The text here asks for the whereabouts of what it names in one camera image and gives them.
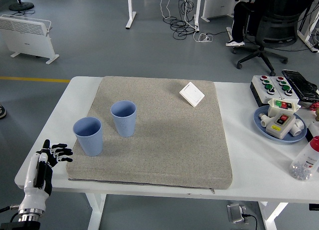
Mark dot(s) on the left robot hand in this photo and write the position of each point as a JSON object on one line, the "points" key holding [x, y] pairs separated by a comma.
{"points": [[31, 180]]}

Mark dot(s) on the blue ribbed cup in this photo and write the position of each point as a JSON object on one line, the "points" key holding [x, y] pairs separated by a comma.
{"points": [[124, 126], [89, 142]]}

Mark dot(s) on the white push-button control box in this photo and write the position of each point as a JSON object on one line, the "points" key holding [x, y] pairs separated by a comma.
{"points": [[261, 91], [291, 96]]}

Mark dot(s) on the white table leg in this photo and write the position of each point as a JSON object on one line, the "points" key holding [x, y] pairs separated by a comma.
{"points": [[270, 217], [96, 210]]}

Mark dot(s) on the person's shoe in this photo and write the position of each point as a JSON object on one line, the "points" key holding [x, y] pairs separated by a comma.
{"points": [[2, 111]]}

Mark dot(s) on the grey-brown mat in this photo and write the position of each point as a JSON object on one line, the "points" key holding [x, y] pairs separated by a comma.
{"points": [[162, 140]]}

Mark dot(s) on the white panel heater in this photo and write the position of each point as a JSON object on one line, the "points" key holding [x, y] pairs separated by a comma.
{"points": [[25, 40], [219, 5]]}

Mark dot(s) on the black fan stand base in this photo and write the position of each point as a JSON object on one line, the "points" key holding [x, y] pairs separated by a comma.
{"points": [[21, 6]]}

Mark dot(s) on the white desk leg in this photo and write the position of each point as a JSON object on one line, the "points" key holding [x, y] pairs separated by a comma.
{"points": [[197, 13], [130, 15]]}

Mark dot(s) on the silver foot pedal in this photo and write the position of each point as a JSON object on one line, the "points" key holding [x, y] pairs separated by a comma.
{"points": [[235, 212]]}

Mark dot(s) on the blue plate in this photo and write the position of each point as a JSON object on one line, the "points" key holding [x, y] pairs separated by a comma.
{"points": [[259, 126]]}

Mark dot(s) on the white pipe fitting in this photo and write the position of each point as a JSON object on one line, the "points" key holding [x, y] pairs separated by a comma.
{"points": [[264, 120], [297, 129]]}

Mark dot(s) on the seated person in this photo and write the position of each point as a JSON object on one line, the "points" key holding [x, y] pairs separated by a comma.
{"points": [[240, 18]]}

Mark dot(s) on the clear bottle with red cap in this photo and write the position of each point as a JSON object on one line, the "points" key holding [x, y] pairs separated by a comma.
{"points": [[305, 162]]}

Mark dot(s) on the black under-table box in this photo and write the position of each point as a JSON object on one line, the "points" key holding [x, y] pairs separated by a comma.
{"points": [[314, 207]]}

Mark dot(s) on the black plastic-wrapped flat object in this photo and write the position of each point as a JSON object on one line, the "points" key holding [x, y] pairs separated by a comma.
{"points": [[300, 85]]}

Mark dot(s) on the black office chair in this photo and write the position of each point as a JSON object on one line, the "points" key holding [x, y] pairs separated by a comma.
{"points": [[276, 30]]}

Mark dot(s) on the small white box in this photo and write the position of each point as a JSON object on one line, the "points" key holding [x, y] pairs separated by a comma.
{"points": [[314, 129]]}

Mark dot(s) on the small brown object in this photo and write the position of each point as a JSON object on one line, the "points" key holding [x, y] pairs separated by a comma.
{"points": [[317, 114]]}

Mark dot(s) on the small red object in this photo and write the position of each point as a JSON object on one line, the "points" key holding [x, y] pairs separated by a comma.
{"points": [[315, 106]]}

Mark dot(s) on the white wall switch panel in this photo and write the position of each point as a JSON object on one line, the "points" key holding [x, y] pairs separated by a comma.
{"points": [[192, 94]]}

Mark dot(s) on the white switch box, red-green buttons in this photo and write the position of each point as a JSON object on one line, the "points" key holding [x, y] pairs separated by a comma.
{"points": [[272, 110]]}

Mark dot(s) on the beige switch box, yellow label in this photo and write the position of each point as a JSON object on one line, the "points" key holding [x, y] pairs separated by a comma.
{"points": [[280, 130]]}

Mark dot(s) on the white desk frame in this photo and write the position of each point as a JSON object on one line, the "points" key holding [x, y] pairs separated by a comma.
{"points": [[304, 35]]}

